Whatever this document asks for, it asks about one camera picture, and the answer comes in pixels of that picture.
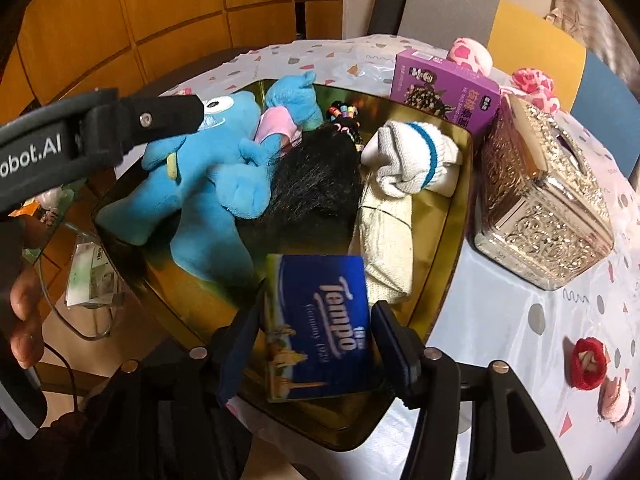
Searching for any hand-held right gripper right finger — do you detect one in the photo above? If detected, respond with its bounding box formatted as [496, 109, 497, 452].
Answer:
[370, 300, 573, 480]

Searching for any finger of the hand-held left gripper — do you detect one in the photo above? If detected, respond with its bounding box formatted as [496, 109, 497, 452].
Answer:
[82, 93, 207, 167]

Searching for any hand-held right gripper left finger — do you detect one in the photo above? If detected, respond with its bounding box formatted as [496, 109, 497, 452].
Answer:
[75, 285, 268, 480]

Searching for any blue tissue packet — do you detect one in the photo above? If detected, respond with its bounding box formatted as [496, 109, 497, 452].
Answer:
[264, 254, 381, 403]

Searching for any blue plush toy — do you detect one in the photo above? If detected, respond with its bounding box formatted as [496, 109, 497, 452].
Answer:
[95, 71, 326, 288]

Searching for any cream knitted cloth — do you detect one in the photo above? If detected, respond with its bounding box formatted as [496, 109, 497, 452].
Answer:
[348, 180, 418, 306]

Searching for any gold tray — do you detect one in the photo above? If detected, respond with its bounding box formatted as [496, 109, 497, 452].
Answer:
[92, 79, 473, 448]

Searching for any black beaded hairpiece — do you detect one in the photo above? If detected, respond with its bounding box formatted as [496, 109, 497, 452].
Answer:
[255, 101, 366, 256]

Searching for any white sock with blue stripe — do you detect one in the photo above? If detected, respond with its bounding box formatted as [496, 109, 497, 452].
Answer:
[360, 121, 465, 198]

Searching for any person's left hand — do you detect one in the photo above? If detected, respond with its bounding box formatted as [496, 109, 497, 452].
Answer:
[7, 215, 52, 371]

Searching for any patterned plastic tablecloth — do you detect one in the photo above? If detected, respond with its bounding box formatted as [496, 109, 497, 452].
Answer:
[160, 34, 640, 480]

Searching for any wooden cabinet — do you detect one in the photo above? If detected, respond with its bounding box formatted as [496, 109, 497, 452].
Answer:
[0, 0, 346, 126]

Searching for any red scrunchie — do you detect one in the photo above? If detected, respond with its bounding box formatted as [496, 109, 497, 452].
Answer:
[570, 337, 608, 391]

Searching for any silver embossed tissue box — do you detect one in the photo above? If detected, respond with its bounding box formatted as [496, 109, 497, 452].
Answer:
[472, 94, 615, 292]

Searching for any pink macaron toy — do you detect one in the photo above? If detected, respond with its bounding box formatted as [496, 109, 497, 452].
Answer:
[597, 377, 635, 428]

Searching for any purple printed box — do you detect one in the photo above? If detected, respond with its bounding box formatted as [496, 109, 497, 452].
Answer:
[390, 49, 502, 138]

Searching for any grey yellow blue chair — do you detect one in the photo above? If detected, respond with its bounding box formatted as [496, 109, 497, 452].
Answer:
[367, 0, 640, 126]

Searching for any patterned curtain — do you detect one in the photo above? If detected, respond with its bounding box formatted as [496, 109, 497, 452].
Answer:
[545, 0, 640, 61]

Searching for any black cable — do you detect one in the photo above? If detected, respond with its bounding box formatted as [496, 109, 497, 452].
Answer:
[30, 260, 116, 413]

